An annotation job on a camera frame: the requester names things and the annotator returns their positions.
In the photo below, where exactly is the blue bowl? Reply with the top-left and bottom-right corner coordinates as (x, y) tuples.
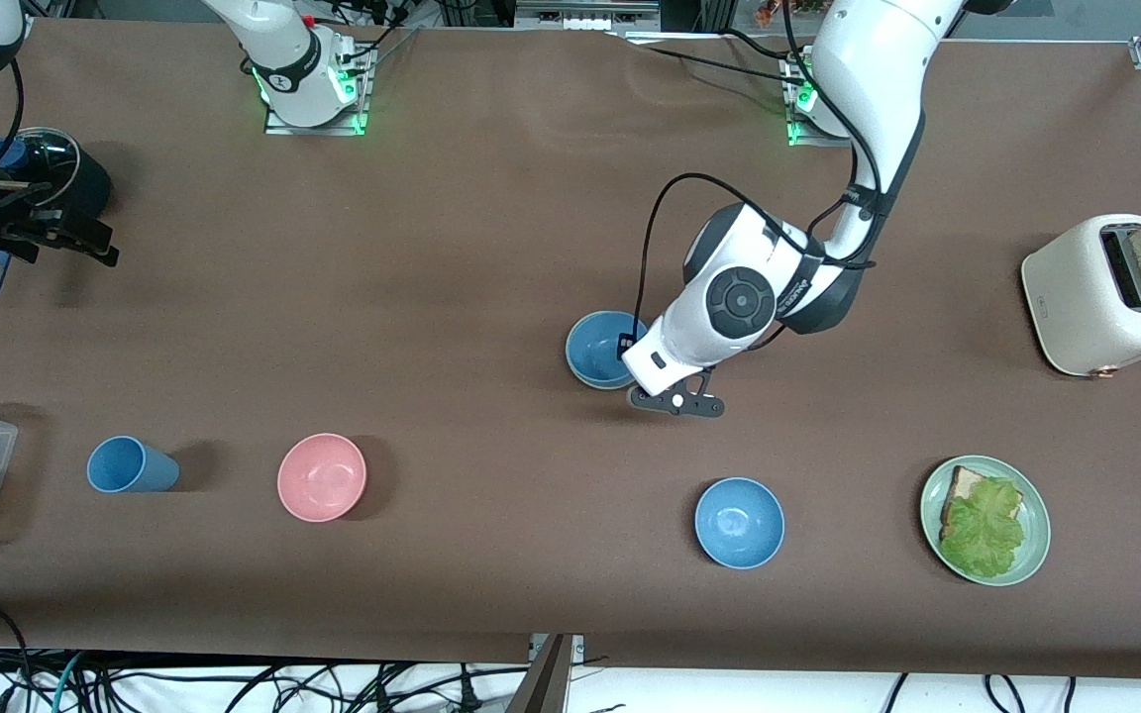
(565, 309), (653, 391)
(694, 476), (786, 570)

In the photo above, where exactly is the pink bowl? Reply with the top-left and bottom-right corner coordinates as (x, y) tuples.
(276, 432), (368, 524)

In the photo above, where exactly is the black pot with glass lid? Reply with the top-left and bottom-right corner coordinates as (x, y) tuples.
(0, 126), (115, 225)

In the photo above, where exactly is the blue cup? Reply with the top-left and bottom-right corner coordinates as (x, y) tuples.
(86, 435), (181, 494)

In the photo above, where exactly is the bread slice with white crumb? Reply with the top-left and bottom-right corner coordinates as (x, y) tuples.
(940, 464), (1025, 541)

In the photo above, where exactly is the white power strip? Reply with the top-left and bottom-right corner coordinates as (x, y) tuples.
(514, 0), (663, 33)

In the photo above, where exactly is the green lettuce leaf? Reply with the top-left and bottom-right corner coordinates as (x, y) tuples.
(938, 477), (1028, 581)

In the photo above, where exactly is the green plate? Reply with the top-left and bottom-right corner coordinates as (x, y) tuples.
(919, 456), (1053, 588)

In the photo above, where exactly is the cream white toaster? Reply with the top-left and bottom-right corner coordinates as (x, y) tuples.
(1020, 213), (1141, 380)

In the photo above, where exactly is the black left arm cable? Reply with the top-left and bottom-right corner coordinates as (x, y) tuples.
(635, 20), (881, 348)

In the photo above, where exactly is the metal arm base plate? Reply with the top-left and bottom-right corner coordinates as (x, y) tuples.
(263, 40), (373, 138)
(784, 54), (854, 150)

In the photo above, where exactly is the black cable across table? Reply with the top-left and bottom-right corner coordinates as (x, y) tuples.
(630, 28), (814, 90)

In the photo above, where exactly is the metal table frame post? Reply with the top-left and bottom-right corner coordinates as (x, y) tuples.
(505, 632), (587, 713)

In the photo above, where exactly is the teal floor cable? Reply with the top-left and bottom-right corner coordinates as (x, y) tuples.
(48, 650), (88, 713)

